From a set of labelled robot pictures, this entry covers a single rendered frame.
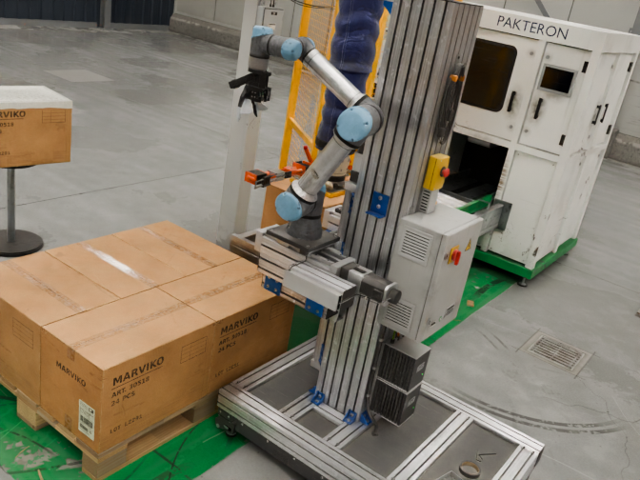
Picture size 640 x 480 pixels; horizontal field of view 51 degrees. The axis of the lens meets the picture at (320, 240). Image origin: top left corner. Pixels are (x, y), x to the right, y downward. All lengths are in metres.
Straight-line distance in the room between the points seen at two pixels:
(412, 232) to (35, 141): 2.70
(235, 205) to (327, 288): 2.23
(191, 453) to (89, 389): 0.61
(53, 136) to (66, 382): 2.06
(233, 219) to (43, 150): 1.30
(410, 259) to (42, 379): 1.61
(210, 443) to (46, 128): 2.30
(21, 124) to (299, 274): 2.37
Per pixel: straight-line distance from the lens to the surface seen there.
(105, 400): 2.79
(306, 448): 2.94
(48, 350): 2.98
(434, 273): 2.60
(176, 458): 3.15
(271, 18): 4.43
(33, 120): 4.51
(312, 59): 2.61
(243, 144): 4.59
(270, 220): 3.66
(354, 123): 2.38
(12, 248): 4.85
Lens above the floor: 2.08
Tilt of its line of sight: 22 degrees down
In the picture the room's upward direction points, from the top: 10 degrees clockwise
